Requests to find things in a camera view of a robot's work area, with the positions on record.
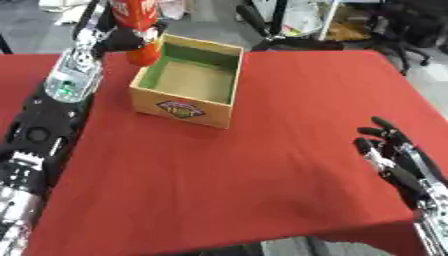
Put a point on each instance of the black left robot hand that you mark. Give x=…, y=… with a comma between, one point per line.
x=125, y=39

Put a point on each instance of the black tripod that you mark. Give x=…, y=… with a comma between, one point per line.
x=274, y=25

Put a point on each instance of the white shelf frame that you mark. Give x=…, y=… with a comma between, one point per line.
x=328, y=18

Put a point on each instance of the tan cardboard box green inside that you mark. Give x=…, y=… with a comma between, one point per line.
x=188, y=81

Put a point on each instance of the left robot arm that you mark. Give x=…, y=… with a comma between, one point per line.
x=52, y=133

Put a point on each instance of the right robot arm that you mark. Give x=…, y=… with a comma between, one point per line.
x=434, y=220

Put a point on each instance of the black office chair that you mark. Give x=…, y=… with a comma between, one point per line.
x=408, y=30

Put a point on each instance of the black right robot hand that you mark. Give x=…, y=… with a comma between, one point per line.
x=392, y=156

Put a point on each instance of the red bottle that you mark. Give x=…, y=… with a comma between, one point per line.
x=139, y=23

